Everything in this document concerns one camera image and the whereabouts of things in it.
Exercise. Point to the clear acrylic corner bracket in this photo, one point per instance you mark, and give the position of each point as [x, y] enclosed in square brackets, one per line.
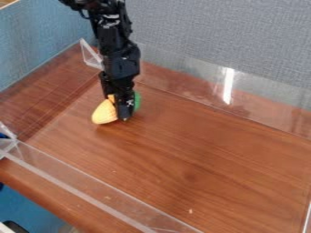
[93, 58]

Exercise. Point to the clear acrylic front wall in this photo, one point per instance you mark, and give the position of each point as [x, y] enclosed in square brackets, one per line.
[113, 201]

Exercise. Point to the clear acrylic left bracket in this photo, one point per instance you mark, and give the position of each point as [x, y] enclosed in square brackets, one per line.
[9, 140]

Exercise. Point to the clear acrylic back wall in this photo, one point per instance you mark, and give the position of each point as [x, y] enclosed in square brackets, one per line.
[266, 101]

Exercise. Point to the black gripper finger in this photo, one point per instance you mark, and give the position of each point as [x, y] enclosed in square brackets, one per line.
[108, 86]
[125, 102]

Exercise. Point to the clear acrylic wall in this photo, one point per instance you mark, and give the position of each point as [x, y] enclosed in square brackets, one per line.
[113, 201]
[266, 101]

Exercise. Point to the yellow green toy corn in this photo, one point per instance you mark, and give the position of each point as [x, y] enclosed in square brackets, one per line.
[105, 113]

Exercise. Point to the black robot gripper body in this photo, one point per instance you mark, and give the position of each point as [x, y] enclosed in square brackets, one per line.
[112, 26]

